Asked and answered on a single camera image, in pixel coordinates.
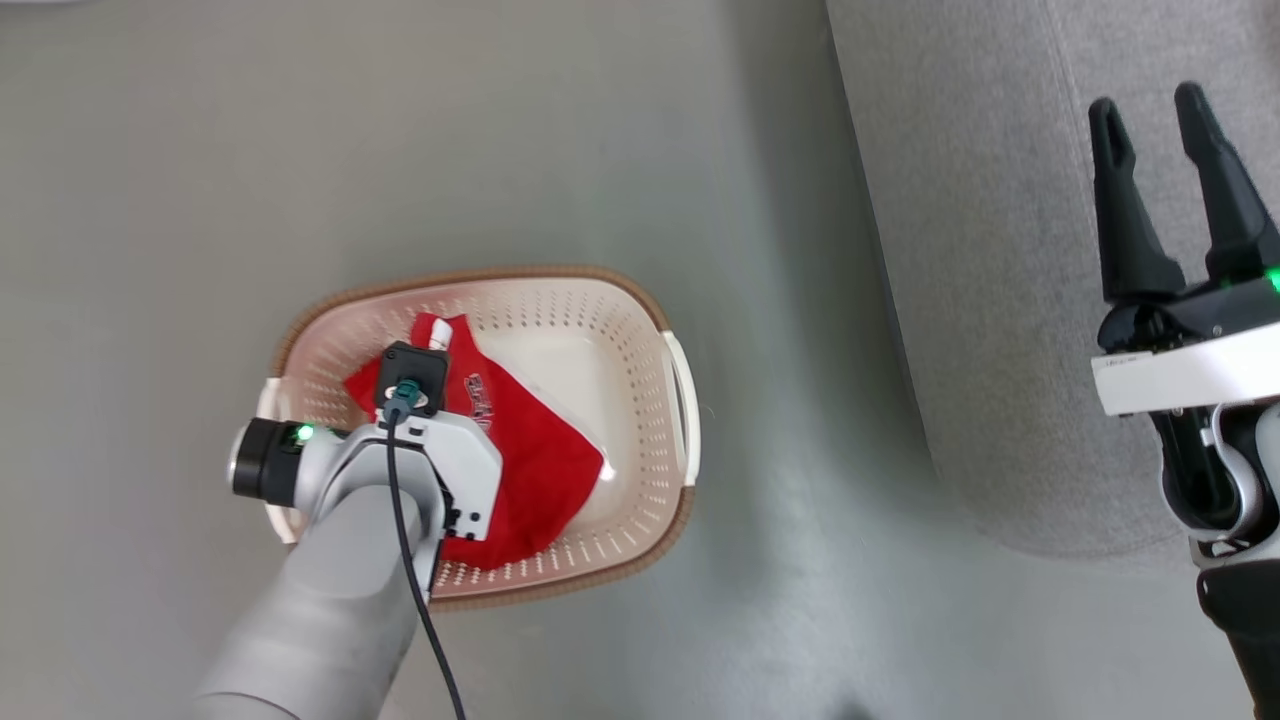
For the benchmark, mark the beige perforated laundry basket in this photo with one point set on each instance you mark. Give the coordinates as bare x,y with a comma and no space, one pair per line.
630,420

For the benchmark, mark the grey fabric sofa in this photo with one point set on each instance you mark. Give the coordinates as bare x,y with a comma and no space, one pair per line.
1000,250

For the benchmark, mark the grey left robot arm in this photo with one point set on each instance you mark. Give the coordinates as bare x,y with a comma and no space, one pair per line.
320,610

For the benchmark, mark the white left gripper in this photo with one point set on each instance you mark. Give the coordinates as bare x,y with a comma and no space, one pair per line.
465,470

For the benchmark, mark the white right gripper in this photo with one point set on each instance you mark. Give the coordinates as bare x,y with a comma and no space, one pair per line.
1190,375

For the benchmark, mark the red garment with white trim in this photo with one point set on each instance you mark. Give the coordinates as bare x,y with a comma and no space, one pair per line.
530,450

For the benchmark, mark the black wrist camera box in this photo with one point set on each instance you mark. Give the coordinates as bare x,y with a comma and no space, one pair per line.
425,368

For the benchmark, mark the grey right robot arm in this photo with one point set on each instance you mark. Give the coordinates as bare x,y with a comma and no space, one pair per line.
1250,620

